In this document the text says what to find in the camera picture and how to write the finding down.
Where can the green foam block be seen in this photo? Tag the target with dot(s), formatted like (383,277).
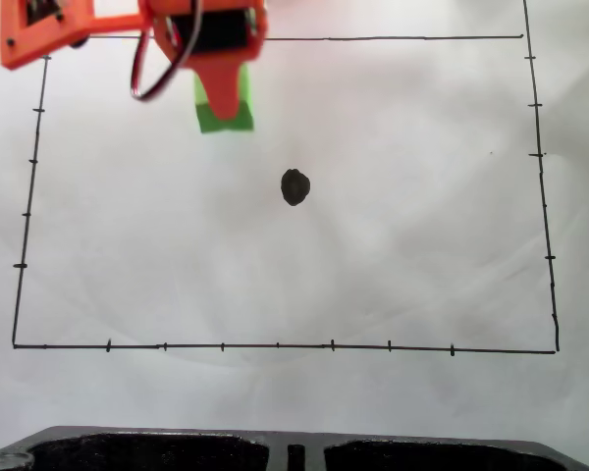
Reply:
(243,118)

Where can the black dot mark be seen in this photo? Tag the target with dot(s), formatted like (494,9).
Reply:
(295,187)

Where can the white paper sheet drawn rectangle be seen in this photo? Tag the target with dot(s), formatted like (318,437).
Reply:
(294,275)

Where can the black metal base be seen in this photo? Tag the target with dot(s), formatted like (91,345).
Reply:
(294,451)

